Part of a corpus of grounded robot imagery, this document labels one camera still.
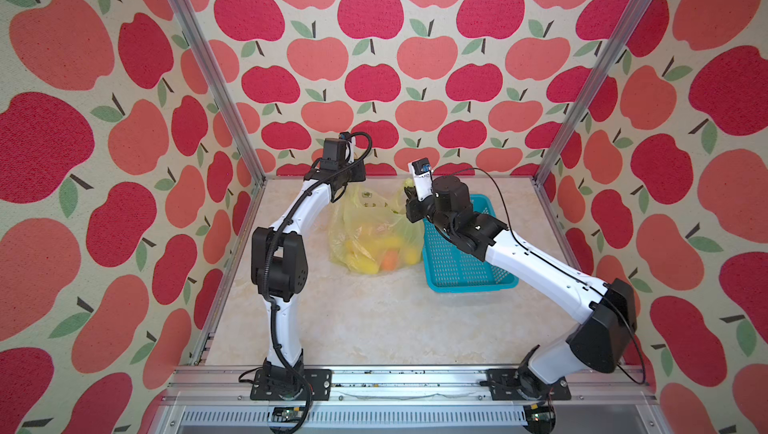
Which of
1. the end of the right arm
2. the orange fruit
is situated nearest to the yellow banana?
the orange fruit

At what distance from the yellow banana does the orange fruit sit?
0.03 m

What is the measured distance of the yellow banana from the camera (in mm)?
901

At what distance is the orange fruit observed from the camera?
894 mm

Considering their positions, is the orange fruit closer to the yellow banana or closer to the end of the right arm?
the yellow banana
